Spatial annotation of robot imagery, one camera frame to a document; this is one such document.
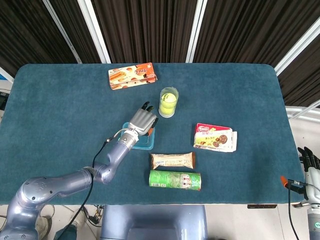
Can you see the blue plastic container lid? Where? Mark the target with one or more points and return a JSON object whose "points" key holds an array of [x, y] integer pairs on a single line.
{"points": [[147, 142]]}

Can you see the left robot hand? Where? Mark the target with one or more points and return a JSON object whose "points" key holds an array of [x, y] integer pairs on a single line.
{"points": [[141, 122]]}

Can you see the clear plastic container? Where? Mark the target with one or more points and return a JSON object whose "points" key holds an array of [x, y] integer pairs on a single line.
{"points": [[143, 148]]}

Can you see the green chip can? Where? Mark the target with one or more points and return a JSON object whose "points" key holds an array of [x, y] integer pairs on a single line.
{"points": [[172, 179]]}

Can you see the white metal rack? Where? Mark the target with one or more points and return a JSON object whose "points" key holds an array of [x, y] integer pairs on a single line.
{"points": [[300, 117]]}

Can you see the beige snack wrapper packet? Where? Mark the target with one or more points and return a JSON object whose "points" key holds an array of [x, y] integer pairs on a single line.
{"points": [[172, 160]]}

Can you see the dark brown curtain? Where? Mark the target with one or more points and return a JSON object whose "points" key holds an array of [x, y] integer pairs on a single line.
{"points": [[150, 30]]}

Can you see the wide white frame post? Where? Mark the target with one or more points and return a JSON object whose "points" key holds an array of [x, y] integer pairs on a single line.
{"points": [[95, 32]]}

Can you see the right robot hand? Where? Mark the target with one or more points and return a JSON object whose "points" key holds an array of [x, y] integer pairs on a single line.
{"points": [[313, 181]]}

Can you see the slanted white frame beam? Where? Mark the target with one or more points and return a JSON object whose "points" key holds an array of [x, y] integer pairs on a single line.
{"points": [[295, 52]]}

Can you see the black table control panel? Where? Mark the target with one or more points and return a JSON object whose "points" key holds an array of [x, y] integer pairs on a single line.
{"points": [[262, 206]]}

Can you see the thin grey frame post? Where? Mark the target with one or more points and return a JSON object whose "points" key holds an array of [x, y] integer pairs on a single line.
{"points": [[63, 32]]}

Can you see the white sneaker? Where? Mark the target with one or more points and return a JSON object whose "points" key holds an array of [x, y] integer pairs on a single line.
{"points": [[79, 218], [45, 226]]}

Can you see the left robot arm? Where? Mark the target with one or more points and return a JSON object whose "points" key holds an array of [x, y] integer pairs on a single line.
{"points": [[62, 182]]}

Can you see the red and cream cookie box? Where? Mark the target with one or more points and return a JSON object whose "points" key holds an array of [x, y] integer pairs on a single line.
{"points": [[212, 140]]}

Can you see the blue robot torso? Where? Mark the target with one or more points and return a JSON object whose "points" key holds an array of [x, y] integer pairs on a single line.
{"points": [[155, 222]]}

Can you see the yellow tennis ball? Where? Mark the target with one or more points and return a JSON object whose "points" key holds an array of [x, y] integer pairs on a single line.
{"points": [[166, 110], [168, 98]]}

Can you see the blue jeans leg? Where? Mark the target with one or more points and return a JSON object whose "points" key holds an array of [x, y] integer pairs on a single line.
{"points": [[71, 233]]}

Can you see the teal table cloth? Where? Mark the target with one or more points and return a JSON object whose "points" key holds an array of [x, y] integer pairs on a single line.
{"points": [[62, 112]]}

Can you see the orange biscuit box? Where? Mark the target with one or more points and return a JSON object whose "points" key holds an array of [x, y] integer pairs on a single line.
{"points": [[132, 76]]}

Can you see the clear tennis ball tube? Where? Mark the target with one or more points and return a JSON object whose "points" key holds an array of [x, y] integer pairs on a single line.
{"points": [[163, 89]]}

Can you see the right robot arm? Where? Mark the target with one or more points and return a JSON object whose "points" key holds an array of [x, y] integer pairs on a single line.
{"points": [[313, 223]]}

